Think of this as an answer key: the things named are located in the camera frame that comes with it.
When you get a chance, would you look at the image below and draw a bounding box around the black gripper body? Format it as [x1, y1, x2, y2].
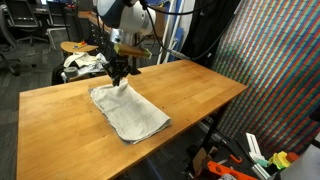
[102, 55, 131, 81]

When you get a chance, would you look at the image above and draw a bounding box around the white cloth towel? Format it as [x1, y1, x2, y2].
[89, 80, 171, 144]

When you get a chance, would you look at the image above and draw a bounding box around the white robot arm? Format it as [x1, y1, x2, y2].
[97, 0, 157, 86]

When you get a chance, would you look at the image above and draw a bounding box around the crumpled white cloth on chair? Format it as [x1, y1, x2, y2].
[63, 52, 106, 74]

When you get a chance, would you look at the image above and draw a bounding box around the wooden workbench with drawers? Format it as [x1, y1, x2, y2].
[78, 11, 111, 58]

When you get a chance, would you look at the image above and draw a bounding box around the grey tape roll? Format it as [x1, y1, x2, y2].
[64, 67, 78, 79]

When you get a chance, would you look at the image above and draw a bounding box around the round wooden stool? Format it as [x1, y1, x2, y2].
[60, 41, 97, 53]

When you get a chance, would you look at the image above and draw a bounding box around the black office chair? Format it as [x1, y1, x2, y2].
[0, 5, 20, 76]

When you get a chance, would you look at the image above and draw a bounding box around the cardboard box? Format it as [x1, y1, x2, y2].
[192, 146, 217, 174]

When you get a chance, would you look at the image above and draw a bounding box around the black table leg frame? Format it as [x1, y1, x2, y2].
[185, 103, 231, 174]

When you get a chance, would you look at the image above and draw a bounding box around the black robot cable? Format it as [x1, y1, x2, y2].
[139, 0, 241, 62]

